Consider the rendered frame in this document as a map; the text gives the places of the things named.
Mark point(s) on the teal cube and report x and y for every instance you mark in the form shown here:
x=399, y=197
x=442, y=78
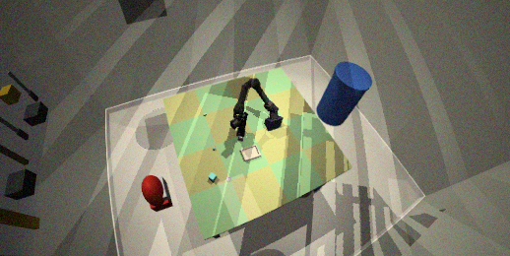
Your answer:
x=212, y=177

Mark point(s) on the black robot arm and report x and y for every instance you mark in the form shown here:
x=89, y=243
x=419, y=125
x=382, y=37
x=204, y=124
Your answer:
x=239, y=107

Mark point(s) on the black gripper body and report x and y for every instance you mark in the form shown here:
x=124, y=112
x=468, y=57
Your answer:
x=241, y=132

